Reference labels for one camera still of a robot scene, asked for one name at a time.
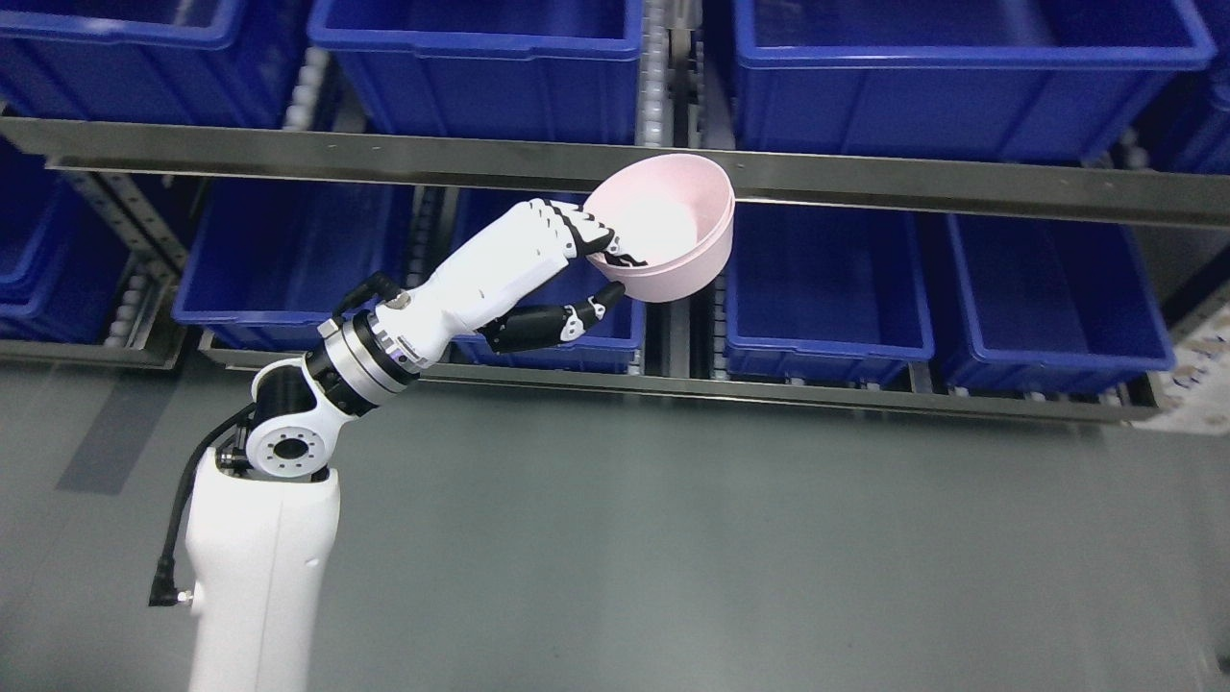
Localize blue bin top left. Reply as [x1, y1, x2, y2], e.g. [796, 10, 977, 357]
[1, 1, 311, 130]

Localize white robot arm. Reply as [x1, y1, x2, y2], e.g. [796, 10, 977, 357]
[149, 272, 415, 691]

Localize blue bin far left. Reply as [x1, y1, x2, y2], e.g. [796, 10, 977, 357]
[1, 143, 129, 343]

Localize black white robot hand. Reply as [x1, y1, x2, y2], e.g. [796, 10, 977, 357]
[367, 198, 645, 372]

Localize blue bin top middle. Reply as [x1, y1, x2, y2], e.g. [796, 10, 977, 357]
[308, 1, 643, 144]

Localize blue bin top right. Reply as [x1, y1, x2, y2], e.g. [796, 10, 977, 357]
[704, 1, 1216, 162]

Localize pink bowl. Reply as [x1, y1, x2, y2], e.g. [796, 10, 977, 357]
[581, 154, 736, 304]

